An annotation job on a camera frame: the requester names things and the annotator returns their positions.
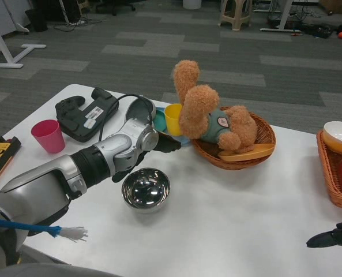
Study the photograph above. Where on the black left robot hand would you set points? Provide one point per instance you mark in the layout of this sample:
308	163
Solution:
168	144

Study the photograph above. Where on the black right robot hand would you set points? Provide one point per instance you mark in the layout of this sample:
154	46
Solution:
341	236

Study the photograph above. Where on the shiny metal bowl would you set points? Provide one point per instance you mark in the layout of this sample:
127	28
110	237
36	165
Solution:
146	190

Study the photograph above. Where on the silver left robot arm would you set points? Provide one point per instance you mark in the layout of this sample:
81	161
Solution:
44	179

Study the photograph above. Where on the white and orange bowl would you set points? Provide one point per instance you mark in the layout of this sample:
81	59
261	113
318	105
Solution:
339	135

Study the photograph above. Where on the light blue plastic tray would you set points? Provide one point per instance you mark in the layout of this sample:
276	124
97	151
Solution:
185	142

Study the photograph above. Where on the green plastic plate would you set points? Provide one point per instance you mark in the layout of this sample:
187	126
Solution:
160	122

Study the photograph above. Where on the yellow plastic cup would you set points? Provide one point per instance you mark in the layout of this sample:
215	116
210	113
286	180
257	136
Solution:
172	121

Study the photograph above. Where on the grey shoe shaped dish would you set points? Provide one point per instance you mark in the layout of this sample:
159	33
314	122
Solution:
139	109

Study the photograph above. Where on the brown teddy bear plush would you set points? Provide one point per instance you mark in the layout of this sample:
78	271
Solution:
199	109

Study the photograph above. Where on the rectangular orange wicker basket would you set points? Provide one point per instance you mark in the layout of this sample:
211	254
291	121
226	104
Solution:
330	179

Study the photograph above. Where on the round wicker basket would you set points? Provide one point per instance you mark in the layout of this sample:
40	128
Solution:
240	164

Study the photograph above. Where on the orange plastic plate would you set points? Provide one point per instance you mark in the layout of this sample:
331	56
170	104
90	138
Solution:
245	154

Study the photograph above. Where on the black game controller case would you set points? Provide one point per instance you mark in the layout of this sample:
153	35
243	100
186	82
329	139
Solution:
75	121

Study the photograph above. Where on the pink plastic cup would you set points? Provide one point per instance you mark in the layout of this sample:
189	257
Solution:
48	138

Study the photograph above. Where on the beige plastic stool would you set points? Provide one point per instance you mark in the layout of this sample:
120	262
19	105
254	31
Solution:
235	18

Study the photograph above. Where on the white power strip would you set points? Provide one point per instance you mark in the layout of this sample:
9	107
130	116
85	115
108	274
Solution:
75	22

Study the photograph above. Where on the grey robot torso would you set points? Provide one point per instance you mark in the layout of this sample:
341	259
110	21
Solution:
44	271

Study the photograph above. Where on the black trash can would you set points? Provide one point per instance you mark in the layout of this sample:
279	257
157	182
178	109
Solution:
36	20

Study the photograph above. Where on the low brown cardboard box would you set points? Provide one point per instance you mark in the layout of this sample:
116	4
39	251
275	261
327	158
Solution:
338	3

